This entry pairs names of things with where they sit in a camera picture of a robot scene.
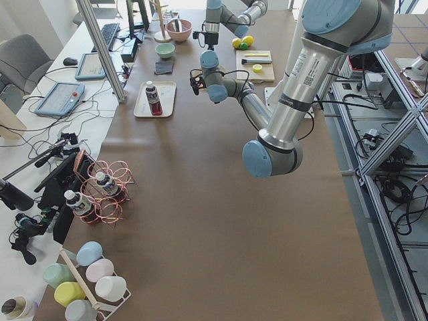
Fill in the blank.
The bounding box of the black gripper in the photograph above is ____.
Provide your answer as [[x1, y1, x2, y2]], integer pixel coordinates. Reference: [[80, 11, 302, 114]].
[[205, 32, 219, 50], [191, 77, 205, 94]]

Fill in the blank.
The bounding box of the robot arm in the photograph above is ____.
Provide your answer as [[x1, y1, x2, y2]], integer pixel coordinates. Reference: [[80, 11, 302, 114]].
[[203, 0, 268, 50], [200, 1, 395, 178]]

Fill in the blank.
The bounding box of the cream rabbit print tray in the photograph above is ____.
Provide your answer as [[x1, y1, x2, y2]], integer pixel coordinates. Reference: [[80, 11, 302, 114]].
[[134, 81, 177, 118]]

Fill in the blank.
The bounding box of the dark drink bottle on tray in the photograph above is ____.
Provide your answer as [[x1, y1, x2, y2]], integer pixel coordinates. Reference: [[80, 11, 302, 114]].
[[145, 81, 163, 116]]

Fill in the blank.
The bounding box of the whole yellow lemon lower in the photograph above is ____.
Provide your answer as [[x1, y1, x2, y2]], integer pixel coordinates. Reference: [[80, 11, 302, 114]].
[[231, 37, 242, 49]]

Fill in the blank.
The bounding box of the whole yellow lemon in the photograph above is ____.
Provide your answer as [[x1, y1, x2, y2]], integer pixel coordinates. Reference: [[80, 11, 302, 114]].
[[231, 37, 242, 49], [242, 35, 254, 46]]

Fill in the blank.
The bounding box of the pink bowl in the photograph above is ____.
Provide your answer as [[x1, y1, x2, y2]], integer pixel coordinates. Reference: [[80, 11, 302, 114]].
[[166, 19, 193, 42]]

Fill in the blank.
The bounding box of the green lime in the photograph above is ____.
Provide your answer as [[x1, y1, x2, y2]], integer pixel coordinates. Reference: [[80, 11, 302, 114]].
[[239, 42, 249, 50]]

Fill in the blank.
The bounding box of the folded grey cloth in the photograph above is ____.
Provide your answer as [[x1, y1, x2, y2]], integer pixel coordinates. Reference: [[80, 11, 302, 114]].
[[154, 61, 175, 75]]

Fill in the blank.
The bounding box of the whole yellow lemon upper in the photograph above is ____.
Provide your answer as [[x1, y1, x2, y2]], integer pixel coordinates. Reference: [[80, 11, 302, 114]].
[[242, 35, 254, 46]]

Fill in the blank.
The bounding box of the steel muddler black tip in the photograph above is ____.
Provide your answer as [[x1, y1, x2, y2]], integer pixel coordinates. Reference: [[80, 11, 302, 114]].
[[241, 58, 272, 65]]

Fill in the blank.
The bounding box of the yellow plastic knife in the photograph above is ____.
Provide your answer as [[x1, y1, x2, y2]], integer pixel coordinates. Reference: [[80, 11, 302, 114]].
[[244, 52, 270, 57]]

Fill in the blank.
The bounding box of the mint green bowl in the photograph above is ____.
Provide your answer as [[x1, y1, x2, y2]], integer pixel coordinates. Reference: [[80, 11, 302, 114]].
[[155, 43, 175, 59]]

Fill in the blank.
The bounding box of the wooden mug tree stand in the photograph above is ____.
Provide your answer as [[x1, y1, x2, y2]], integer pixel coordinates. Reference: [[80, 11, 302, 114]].
[[150, 0, 166, 31]]

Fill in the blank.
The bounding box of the round wooden stand base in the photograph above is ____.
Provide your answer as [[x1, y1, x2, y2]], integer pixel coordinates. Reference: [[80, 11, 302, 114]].
[[154, 31, 171, 43]]

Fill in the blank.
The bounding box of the bamboo cutting board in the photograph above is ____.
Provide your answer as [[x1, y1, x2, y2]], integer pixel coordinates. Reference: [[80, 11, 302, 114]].
[[235, 50, 275, 82]]

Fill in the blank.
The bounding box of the lemon half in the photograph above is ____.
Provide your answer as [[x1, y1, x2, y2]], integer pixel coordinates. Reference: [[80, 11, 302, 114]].
[[252, 64, 263, 73]]

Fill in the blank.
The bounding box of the black power adapter box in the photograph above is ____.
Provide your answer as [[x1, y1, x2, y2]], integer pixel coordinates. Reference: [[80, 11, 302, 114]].
[[121, 38, 138, 63]]

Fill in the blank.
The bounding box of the black keyboard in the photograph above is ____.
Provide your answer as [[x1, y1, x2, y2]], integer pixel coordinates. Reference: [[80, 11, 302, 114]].
[[101, 23, 120, 51]]

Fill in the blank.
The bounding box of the blue teach pendant far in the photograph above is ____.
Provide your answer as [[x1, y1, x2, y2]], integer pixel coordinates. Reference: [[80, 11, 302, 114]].
[[75, 53, 106, 81]]

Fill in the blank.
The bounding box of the blue teach pendant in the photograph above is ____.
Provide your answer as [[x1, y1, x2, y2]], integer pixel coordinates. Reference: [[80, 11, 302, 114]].
[[75, 53, 106, 81], [34, 82, 85, 116]]

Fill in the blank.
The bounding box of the black computer mouse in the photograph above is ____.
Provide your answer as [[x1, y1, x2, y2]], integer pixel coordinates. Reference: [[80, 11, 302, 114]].
[[63, 58, 78, 66]]

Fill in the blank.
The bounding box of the dark drink bottle in rack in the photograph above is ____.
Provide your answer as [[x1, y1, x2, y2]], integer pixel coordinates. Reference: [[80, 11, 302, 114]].
[[95, 171, 122, 199]]

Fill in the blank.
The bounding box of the blue teach pendant near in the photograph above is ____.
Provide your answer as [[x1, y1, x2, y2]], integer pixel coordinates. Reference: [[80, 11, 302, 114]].
[[34, 82, 85, 116]]

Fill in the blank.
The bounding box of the grey office chair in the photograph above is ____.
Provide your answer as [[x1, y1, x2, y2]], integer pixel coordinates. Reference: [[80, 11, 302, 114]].
[[1, 34, 53, 113]]

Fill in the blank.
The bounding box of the light blue cup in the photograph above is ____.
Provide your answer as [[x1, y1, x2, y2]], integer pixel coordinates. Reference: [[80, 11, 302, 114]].
[[76, 241, 103, 266]]

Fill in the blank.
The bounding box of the pink cup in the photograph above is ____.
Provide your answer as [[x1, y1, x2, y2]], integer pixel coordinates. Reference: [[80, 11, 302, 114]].
[[86, 258, 114, 283]]

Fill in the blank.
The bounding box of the white cup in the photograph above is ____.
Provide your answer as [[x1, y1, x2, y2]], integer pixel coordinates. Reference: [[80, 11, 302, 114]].
[[95, 276, 127, 302]]

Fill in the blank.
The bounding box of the mint green cup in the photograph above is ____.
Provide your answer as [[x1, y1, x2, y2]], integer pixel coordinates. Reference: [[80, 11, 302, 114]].
[[43, 263, 76, 288]]

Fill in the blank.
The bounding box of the yellow cup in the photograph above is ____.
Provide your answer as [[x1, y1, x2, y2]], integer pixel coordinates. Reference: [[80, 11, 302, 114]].
[[54, 282, 86, 308]]

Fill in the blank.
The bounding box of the grey cup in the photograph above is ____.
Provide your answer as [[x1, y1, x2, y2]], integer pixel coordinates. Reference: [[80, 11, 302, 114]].
[[65, 300, 97, 321]]

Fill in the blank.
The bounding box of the steel lined paper cup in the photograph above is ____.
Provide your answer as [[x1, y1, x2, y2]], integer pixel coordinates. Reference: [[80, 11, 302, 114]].
[[1, 296, 38, 320]]

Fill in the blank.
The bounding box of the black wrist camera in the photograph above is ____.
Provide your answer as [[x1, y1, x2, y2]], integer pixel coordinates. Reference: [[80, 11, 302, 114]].
[[189, 68, 204, 90], [192, 31, 205, 48]]

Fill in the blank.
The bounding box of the aluminium frame post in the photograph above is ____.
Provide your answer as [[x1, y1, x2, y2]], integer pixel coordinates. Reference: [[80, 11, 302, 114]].
[[76, 0, 126, 103]]

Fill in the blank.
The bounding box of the copper wire bottle rack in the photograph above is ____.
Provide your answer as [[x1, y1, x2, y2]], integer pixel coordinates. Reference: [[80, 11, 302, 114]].
[[73, 150, 135, 227]]

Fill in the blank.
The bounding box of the white wire cup rack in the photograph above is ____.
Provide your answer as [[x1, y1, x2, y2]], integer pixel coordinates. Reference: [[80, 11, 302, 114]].
[[60, 249, 132, 320]]

